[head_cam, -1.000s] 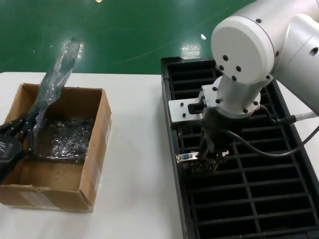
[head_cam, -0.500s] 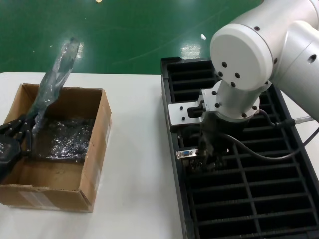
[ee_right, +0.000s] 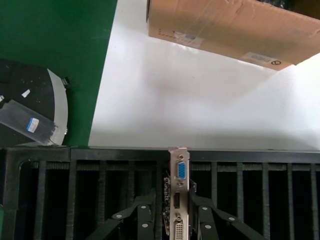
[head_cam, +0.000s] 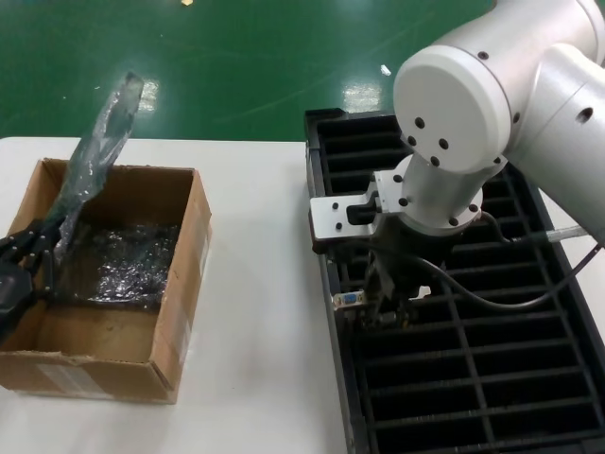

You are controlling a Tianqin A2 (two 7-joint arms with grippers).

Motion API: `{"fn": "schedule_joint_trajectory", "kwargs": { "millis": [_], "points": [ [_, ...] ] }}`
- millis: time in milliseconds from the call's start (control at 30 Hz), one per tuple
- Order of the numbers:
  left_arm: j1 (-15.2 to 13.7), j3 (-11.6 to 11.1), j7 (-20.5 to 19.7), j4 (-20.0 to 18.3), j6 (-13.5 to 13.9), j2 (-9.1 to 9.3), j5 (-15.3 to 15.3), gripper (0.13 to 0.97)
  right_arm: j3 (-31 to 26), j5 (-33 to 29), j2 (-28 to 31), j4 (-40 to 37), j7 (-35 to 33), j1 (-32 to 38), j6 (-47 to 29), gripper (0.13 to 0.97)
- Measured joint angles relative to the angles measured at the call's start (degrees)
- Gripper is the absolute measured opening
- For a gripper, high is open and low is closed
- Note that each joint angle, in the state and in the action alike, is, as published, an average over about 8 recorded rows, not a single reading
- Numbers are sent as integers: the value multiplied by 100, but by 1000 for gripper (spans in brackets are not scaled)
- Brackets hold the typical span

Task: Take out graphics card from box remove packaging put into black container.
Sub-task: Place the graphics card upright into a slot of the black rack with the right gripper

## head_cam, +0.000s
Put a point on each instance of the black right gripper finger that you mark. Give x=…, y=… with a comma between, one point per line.
x=383, y=293

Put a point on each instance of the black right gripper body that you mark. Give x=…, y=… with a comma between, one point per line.
x=402, y=246

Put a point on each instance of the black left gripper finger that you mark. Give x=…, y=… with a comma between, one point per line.
x=23, y=236
x=48, y=274

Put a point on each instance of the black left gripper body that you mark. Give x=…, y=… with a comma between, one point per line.
x=12, y=293

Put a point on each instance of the black graphics card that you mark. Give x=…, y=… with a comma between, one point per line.
x=350, y=299

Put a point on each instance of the translucent grey antistatic bag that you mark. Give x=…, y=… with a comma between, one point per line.
x=104, y=137

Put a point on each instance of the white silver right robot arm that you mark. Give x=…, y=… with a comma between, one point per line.
x=449, y=85

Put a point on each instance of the bagged graphics card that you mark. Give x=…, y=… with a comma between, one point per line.
x=123, y=279

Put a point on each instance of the black slotted container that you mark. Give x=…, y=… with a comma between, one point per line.
x=347, y=378

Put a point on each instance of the brown cardboard box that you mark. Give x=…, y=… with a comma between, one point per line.
x=94, y=373

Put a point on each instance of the white floor scrap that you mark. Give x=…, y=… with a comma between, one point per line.
x=385, y=70

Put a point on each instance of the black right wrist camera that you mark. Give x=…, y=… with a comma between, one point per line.
x=340, y=246

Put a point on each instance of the silver right camera bracket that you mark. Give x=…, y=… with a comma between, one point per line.
x=331, y=217

